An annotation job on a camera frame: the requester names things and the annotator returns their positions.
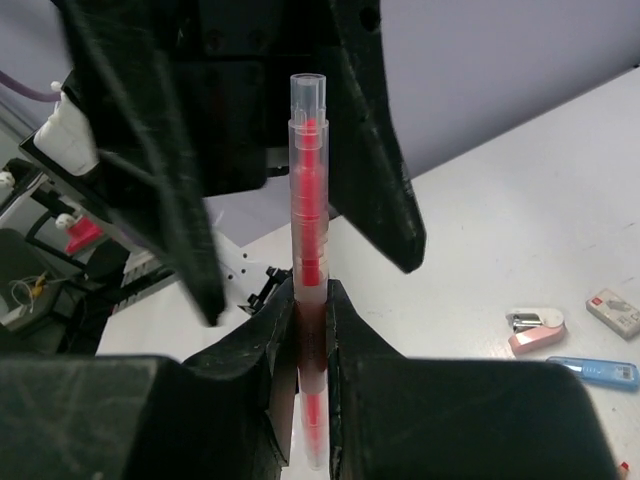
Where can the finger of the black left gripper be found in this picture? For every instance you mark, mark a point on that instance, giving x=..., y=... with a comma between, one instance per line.
x=369, y=181

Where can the orange correction tape dispenser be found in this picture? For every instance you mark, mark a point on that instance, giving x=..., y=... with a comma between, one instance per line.
x=623, y=470

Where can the blue correction tape dispenser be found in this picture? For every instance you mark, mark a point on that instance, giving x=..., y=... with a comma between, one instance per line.
x=603, y=373

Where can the white staple box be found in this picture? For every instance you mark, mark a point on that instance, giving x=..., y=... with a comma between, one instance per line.
x=615, y=312

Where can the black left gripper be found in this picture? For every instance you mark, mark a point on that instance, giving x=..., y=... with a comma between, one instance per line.
x=232, y=62

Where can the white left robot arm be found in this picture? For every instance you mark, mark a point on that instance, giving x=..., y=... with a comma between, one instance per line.
x=100, y=200

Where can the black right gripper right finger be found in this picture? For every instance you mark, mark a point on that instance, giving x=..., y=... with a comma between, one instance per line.
x=394, y=417

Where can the red highlighter pen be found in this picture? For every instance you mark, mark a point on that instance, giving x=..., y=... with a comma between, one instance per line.
x=308, y=173

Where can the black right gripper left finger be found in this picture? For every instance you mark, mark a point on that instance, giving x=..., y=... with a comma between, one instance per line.
x=224, y=413

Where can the pink mini stapler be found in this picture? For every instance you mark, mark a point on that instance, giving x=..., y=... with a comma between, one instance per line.
x=534, y=329

